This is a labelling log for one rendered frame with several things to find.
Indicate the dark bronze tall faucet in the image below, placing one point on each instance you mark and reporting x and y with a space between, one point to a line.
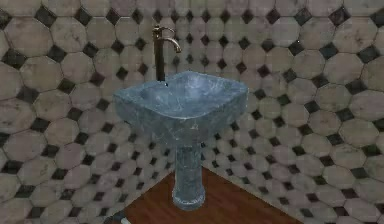
159 56

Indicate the small pale floor object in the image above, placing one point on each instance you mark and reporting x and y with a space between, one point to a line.
125 221

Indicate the blue marble pedestal sink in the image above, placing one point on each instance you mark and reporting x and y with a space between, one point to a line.
186 106

